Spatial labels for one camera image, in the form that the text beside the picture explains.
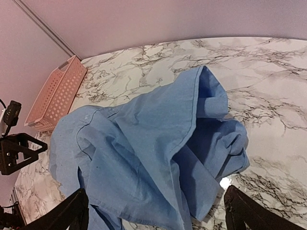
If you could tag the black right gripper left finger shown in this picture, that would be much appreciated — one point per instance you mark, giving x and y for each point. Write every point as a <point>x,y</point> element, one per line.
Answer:
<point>70,214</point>

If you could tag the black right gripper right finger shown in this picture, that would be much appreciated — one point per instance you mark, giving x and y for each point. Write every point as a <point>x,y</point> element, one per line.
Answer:
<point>241,212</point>

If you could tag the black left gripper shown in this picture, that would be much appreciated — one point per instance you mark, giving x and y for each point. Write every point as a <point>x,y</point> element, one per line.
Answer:
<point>12,145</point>

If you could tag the blue shirt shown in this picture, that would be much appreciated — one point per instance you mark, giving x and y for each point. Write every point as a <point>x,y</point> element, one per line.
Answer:
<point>157,160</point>

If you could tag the pink plastic basket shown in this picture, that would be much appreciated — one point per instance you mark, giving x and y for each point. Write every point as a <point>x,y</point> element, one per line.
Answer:
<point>56,96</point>

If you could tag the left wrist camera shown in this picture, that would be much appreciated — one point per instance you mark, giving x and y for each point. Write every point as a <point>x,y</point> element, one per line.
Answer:
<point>11,114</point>

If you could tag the left aluminium post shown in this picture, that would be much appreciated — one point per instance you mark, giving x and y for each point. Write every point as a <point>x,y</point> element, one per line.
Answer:
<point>45,28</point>

